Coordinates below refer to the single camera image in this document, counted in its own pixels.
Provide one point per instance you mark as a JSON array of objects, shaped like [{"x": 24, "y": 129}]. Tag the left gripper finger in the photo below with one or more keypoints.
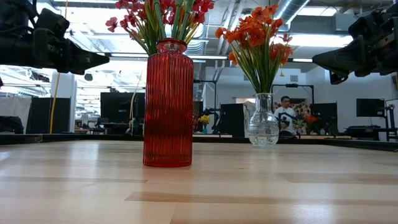
[
  {"x": 84, "y": 53},
  {"x": 87, "y": 66}
]

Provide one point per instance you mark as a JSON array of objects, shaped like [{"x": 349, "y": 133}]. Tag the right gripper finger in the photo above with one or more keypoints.
[
  {"x": 348, "y": 67},
  {"x": 348, "y": 51}
]

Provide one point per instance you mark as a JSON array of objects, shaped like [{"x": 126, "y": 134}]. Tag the pink-red artificial flower spray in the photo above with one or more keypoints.
[{"x": 111, "y": 24}]

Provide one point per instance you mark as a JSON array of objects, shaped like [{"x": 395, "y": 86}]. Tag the orange artificial flower bunch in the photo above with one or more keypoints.
[{"x": 258, "y": 31}]

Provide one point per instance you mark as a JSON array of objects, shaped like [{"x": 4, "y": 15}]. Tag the red artificial flower stem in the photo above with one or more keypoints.
[{"x": 168, "y": 7}]

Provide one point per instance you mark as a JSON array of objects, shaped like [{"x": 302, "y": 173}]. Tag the small-bloom orange flower spray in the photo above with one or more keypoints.
[{"x": 221, "y": 32}]

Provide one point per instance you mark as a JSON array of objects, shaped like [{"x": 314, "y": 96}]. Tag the red artificial flower bunch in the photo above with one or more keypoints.
[{"x": 203, "y": 5}]

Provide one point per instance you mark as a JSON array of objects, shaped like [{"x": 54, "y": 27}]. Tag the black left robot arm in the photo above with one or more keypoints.
[{"x": 15, "y": 49}]

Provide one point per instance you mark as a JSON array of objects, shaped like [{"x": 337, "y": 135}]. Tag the black background robot arm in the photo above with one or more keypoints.
[{"x": 213, "y": 119}]

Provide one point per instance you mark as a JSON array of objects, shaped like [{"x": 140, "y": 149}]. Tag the red ribbed glass vase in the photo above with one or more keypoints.
[{"x": 168, "y": 109}]

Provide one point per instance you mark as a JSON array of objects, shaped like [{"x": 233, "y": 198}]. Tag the clear glass vase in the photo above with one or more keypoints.
[{"x": 262, "y": 127}]

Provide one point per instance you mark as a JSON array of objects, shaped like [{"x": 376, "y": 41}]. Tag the yellow bouquet in blue vase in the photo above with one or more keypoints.
[{"x": 204, "y": 119}]

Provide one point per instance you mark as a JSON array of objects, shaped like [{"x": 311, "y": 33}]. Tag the small black ceiling dome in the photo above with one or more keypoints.
[{"x": 88, "y": 76}]

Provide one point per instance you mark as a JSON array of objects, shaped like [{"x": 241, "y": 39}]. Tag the black computer monitor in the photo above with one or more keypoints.
[{"x": 122, "y": 107}]

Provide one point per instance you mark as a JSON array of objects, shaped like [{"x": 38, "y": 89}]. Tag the black partition panel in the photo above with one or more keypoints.
[{"x": 46, "y": 115}]

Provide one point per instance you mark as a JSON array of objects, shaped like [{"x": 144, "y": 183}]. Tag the black device stand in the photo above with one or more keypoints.
[{"x": 390, "y": 113}]

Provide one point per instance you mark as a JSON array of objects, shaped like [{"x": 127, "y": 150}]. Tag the patterned brown white panel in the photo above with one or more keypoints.
[{"x": 303, "y": 109}]

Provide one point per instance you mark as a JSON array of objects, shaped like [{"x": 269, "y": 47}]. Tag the background orange bouquet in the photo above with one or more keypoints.
[{"x": 311, "y": 119}]

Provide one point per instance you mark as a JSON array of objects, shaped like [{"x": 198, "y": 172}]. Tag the white sheet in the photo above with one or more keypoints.
[{"x": 15, "y": 107}]

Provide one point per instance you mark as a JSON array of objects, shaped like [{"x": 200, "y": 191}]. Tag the black background desk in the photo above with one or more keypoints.
[{"x": 370, "y": 130}]

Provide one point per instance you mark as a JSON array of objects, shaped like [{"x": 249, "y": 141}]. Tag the person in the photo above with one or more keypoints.
[{"x": 284, "y": 113}]

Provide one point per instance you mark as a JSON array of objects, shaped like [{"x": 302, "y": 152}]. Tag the long ceiling light strip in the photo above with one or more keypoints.
[{"x": 205, "y": 57}]

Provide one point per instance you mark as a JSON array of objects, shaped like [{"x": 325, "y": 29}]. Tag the black cabinet panel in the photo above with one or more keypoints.
[{"x": 231, "y": 119}]

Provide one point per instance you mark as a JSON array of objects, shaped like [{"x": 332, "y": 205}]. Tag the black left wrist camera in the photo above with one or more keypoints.
[{"x": 51, "y": 23}]

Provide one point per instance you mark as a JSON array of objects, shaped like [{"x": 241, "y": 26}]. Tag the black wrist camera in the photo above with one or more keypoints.
[
  {"x": 51, "y": 23},
  {"x": 373, "y": 21}
]

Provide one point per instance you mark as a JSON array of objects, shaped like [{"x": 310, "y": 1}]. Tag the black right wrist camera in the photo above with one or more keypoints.
[{"x": 373, "y": 21}]

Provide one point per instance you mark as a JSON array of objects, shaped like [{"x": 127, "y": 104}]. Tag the small black wall monitor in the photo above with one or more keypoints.
[{"x": 370, "y": 107}]

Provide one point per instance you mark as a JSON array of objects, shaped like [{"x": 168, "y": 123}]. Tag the black metal frame stand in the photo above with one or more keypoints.
[{"x": 292, "y": 85}]

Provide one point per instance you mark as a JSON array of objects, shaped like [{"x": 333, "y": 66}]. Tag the silver ventilation duct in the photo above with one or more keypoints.
[{"x": 292, "y": 7}]

